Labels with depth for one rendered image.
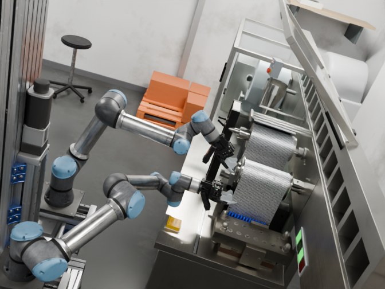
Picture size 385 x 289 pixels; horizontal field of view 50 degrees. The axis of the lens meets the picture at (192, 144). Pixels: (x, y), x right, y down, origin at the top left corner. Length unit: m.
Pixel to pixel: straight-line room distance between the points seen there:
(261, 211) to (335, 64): 3.16
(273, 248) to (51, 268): 1.03
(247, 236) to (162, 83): 3.39
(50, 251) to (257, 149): 1.18
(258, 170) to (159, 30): 3.69
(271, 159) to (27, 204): 1.25
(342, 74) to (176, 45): 2.09
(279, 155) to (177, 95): 3.12
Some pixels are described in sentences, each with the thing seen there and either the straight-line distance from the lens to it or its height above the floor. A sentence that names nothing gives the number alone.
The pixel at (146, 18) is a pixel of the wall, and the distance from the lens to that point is 5.50.
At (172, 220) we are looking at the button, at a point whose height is 0.92.
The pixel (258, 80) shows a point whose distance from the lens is 2.96.
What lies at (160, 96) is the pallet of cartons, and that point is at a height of 0.22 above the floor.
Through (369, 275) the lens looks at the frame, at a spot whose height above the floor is 1.56.
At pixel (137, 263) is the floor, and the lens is 3.20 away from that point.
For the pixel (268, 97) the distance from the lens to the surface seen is 2.67.
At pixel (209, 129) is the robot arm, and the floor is 1.43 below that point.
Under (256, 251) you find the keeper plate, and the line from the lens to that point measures 2.07.
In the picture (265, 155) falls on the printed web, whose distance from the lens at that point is 2.29.
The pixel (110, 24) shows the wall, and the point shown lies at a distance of 5.60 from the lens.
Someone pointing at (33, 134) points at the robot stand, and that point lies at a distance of 1.80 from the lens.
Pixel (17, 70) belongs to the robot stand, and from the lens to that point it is 1.61.
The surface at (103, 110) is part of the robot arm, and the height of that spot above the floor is 1.41.
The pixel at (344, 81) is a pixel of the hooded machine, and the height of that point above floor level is 1.13.
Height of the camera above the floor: 2.29
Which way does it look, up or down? 28 degrees down
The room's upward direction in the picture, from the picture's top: 19 degrees clockwise
